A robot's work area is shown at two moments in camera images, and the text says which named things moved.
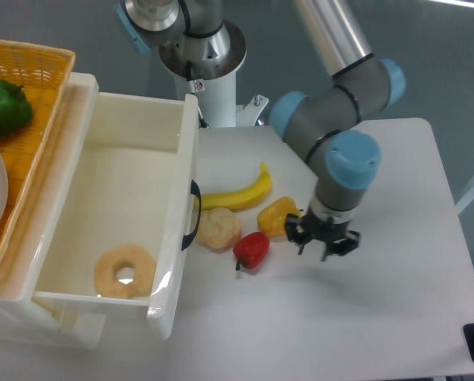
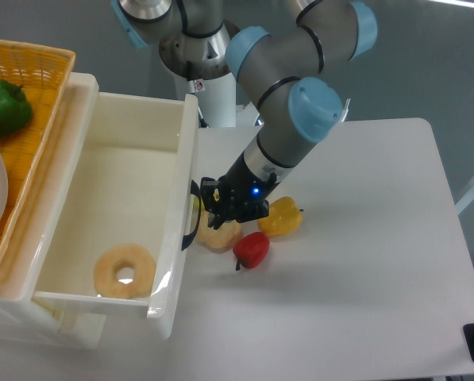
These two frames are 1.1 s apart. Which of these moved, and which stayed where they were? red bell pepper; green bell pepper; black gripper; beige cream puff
Moved: black gripper
Stayed: green bell pepper; red bell pepper; beige cream puff
